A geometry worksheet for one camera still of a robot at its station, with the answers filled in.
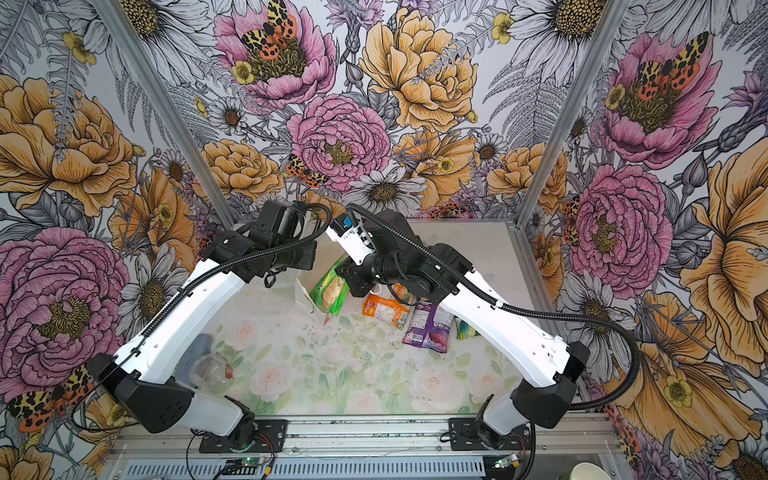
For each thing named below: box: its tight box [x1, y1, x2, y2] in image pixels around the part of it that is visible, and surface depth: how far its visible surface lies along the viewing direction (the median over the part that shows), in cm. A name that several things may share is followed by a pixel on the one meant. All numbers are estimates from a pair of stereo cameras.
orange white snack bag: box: [362, 294, 410, 331], surface depth 96 cm
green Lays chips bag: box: [310, 255, 350, 316], surface depth 64 cm
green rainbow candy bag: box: [454, 315, 481, 340], surface depth 93 cm
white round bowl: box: [570, 462, 612, 480], surface depth 63 cm
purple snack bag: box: [402, 301, 455, 353], surface depth 91 cm
